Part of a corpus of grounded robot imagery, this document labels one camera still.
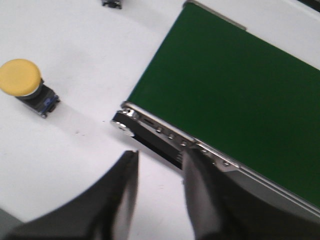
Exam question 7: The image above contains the black conveyor drive belt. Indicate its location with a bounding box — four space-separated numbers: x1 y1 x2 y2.
110 111 182 170

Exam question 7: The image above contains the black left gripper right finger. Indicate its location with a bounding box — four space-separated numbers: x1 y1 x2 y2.
182 148 320 240

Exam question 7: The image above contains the black block at top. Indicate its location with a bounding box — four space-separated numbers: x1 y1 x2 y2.
101 0 122 10

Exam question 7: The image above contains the green conveyor belt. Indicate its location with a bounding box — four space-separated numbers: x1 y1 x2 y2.
128 2 320 206

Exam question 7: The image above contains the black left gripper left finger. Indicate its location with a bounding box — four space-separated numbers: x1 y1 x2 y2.
3 150 139 240

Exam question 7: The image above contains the aluminium conveyor side rail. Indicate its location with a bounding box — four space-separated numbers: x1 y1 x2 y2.
229 167 320 223

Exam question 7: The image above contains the conveyor drive end plate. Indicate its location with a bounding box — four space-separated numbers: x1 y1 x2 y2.
121 101 241 172

